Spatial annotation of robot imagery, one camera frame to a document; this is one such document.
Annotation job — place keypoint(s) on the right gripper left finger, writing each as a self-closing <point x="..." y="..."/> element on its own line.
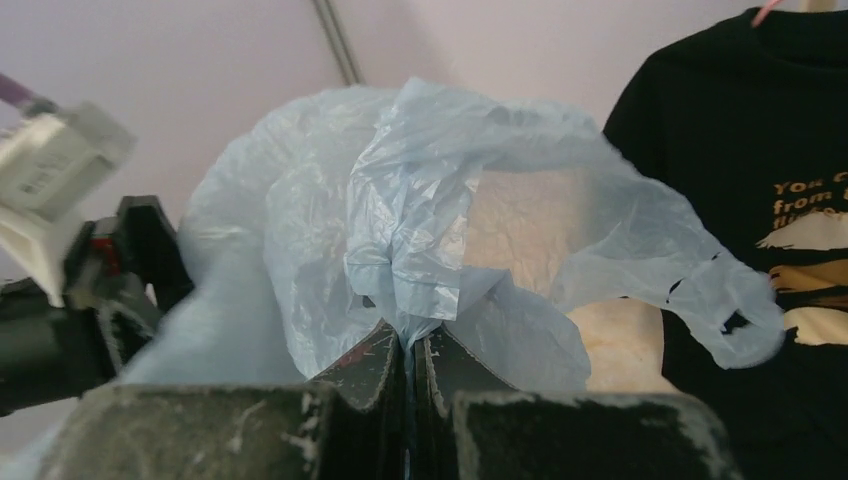
<point x="343" y="424"/>

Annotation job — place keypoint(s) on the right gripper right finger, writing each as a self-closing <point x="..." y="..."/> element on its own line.
<point x="471" y="424"/>

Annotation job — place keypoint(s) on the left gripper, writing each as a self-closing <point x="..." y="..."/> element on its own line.
<point x="120" y="276"/>

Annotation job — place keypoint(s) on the blue plastic trash bag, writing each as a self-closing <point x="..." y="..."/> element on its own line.
<point x="423" y="208"/>

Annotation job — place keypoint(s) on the black printed t-shirt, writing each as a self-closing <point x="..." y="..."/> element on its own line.
<point x="748" y="120"/>

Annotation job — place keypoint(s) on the pink clothes hanger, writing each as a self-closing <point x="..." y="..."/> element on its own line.
<point x="764" y="11"/>

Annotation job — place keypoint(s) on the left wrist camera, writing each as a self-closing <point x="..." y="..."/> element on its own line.
<point x="49" y="164"/>

